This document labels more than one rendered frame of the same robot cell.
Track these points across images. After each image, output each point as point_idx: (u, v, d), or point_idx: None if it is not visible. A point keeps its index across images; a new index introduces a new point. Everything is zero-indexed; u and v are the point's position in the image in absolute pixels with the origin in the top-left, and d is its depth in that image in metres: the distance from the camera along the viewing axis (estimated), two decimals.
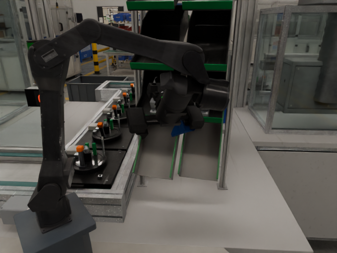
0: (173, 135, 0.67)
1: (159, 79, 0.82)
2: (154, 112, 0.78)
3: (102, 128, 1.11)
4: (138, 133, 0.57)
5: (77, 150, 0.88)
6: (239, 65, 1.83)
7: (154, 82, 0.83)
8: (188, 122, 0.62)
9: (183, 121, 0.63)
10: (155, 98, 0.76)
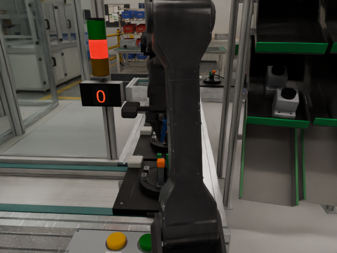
0: (160, 138, 0.64)
1: (279, 69, 0.60)
2: (281, 115, 0.55)
3: None
4: (146, 120, 0.60)
5: (159, 165, 0.65)
6: None
7: (271, 73, 0.60)
8: None
9: (165, 117, 0.63)
10: (287, 95, 0.53)
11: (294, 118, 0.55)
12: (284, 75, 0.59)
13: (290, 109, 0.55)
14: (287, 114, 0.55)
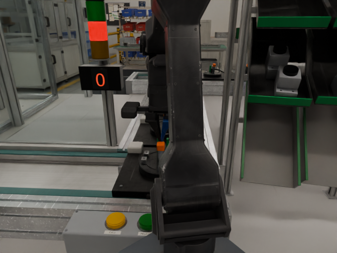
0: (160, 138, 0.64)
1: (281, 47, 0.59)
2: (283, 92, 0.54)
3: None
4: (146, 120, 0.60)
5: (159, 149, 0.64)
6: None
7: (272, 52, 0.59)
8: (167, 115, 0.61)
9: (165, 117, 0.62)
10: (289, 71, 0.52)
11: (296, 96, 0.55)
12: (286, 53, 0.59)
13: (292, 86, 0.54)
14: (289, 92, 0.54)
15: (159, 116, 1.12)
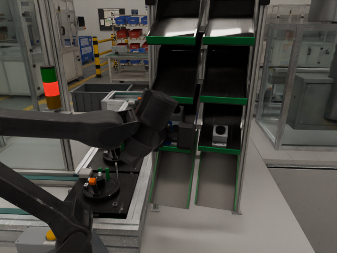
0: None
1: (176, 109, 0.81)
2: (171, 144, 0.77)
3: (114, 150, 1.10)
4: None
5: (91, 184, 0.85)
6: (247, 78, 1.82)
7: None
8: None
9: None
10: (173, 130, 0.75)
11: None
12: (179, 113, 0.81)
13: None
14: (175, 144, 0.77)
15: None
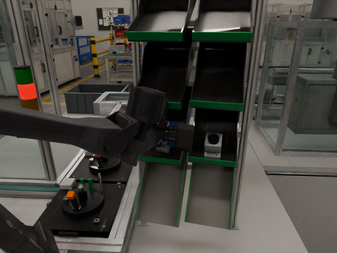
0: None
1: None
2: (156, 147, 0.65)
3: (99, 158, 1.01)
4: None
5: (68, 199, 0.76)
6: (246, 78, 1.73)
7: None
8: (171, 138, 0.59)
9: None
10: None
11: (168, 149, 0.66)
12: None
13: (162, 142, 0.65)
14: (160, 147, 0.65)
15: None
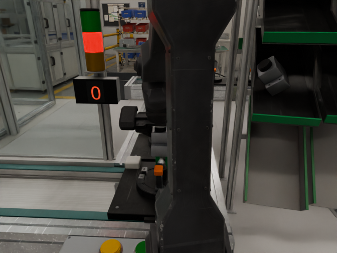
0: None
1: (264, 64, 0.56)
2: (157, 146, 0.62)
3: None
4: (136, 131, 0.60)
5: (156, 174, 0.59)
6: None
7: (260, 72, 0.57)
8: None
9: None
10: (158, 128, 0.62)
11: None
12: (272, 66, 0.55)
13: (163, 141, 0.62)
14: (161, 145, 0.62)
15: None
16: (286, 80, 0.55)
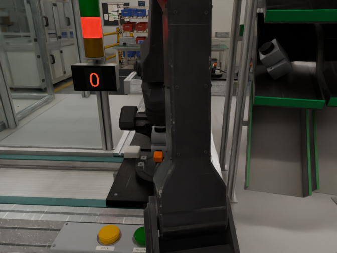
0: None
1: (266, 46, 0.54)
2: (157, 146, 0.62)
3: None
4: (136, 131, 0.60)
5: (156, 160, 0.57)
6: None
7: (262, 55, 0.56)
8: None
9: None
10: (158, 128, 0.62)
11: None
12: (275, 48, 0.53)
13: (163, 141, 0.62)
14: (161, 145, 0.62)
15: None
16: (289, 63, 0.54)
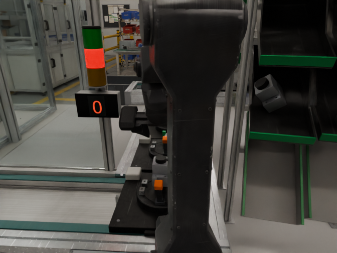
0: None
1: (261, 82, 0.57)
2: (157, 177, 0.65)
3: None
4: (132, 131, 0.60)
5: (156, 189, 0.60)
6: None
7: (257, 90, 0.58)
8: None
9: None
10: (159, 160, 0.65)
11: None
12: (269, 85, 0.56)
13: (163, 172, 0.66)
14: (161, 176, 0.65)
15: (158, 134, 1.10)
16: (283, 98, 0.57)
